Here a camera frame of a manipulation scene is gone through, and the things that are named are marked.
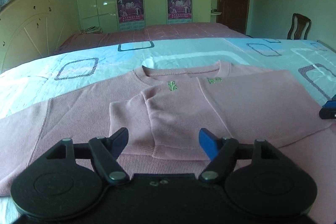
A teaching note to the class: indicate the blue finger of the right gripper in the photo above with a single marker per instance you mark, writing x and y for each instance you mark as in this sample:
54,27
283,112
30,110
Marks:
328,110

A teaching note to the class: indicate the purple poster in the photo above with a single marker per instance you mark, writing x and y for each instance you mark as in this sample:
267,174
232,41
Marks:
179,11
131,15

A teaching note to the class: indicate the pink checked bed cover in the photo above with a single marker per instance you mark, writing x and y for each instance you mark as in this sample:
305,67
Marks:
83,41

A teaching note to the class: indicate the cream round headboard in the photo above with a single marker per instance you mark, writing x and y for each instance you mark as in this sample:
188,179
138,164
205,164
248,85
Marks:
33,29

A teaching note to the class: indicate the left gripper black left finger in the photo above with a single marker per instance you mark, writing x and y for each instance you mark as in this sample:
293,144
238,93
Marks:
104,155

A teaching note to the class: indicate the lower right purple poster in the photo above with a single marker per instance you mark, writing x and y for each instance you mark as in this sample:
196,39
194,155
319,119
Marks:
179,11

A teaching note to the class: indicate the items on bedside table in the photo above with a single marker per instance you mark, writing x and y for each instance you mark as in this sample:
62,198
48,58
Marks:
92,30

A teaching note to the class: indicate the lower left purple poster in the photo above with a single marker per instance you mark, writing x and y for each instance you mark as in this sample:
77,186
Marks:
131,15

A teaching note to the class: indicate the light blue patterned bedsheet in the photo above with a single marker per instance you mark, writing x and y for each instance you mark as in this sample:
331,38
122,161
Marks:
312,63

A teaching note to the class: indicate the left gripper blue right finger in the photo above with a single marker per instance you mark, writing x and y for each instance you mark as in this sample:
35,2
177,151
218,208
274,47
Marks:
222,155

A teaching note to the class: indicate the pink mouse logo t-shirt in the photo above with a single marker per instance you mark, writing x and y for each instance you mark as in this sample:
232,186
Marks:
164,110

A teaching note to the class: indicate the dark wooden chair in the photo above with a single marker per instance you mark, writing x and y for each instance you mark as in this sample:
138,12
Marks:
300,27

